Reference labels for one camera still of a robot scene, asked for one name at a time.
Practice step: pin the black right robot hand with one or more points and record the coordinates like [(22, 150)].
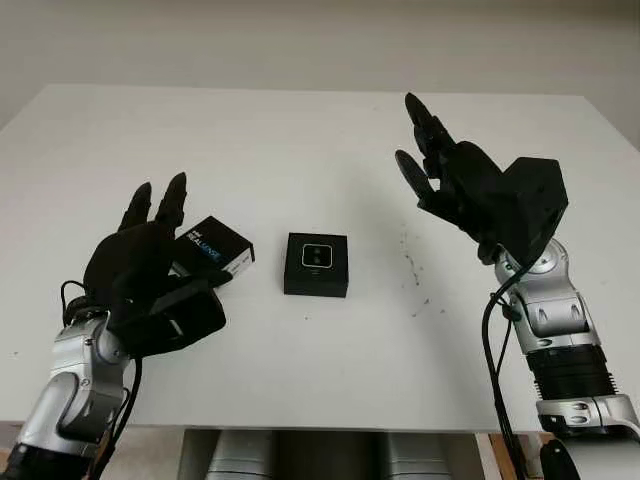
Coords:
[(475, 190)]

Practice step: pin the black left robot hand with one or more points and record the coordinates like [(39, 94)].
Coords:
[(130, 260)]

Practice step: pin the black RealSense box lid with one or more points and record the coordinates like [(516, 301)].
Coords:
[(215, 245)]

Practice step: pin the small silver depth camera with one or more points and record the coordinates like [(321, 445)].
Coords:
[(316, 255)]

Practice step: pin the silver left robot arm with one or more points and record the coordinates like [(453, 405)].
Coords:
[(75, 385)]

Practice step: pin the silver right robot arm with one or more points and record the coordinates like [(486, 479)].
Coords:
[(560, 320)]

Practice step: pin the silver and black robot torso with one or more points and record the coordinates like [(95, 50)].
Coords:
[(325, 455)]

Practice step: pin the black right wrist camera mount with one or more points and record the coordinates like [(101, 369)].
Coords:
[(537, 200)]

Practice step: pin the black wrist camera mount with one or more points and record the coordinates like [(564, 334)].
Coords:
[(537, 200), (190, 320)]

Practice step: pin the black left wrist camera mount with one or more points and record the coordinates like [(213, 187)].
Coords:
[(190, 320)]

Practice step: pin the black camera box base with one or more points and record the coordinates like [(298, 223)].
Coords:
[(315, 282)]

